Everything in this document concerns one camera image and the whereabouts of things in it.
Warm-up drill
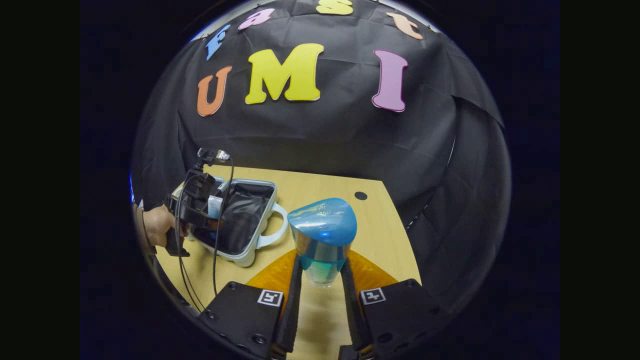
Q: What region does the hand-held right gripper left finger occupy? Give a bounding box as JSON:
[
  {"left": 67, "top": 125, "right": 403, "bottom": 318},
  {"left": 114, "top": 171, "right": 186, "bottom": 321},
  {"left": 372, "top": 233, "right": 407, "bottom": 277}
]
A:
[{"left": 197, "top": 248, "right": 305, "bottom": 360}]

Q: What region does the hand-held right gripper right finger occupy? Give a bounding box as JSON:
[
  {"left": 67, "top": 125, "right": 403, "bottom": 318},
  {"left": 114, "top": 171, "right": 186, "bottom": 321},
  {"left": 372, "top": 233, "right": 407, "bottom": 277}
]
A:
[{"left": 339, "top": 248, "right": 452, "bottom": 360}]

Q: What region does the white suitcase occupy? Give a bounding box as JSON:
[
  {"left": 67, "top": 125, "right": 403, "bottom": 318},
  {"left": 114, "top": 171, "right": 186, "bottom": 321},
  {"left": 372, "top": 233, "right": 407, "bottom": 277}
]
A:
[{"left": 171, "top": 177, "right": 290, "bottom": 268}]

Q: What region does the teal bottle with blue cap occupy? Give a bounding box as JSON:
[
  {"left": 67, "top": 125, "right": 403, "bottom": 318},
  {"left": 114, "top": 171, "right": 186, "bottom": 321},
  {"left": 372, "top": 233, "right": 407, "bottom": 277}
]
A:
[{"left": 287, "top": 197, "right": 358, "bottom": 288}]

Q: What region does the black cable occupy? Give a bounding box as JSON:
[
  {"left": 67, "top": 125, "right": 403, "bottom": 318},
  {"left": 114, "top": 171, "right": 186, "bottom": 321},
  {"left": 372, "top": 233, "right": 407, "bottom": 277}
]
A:
[
  {"left": 212, "top": 159, "right": 236, "bottom": 297},
  {"left": 174, "top": 172, "right": 207, "bottom": 312}
]

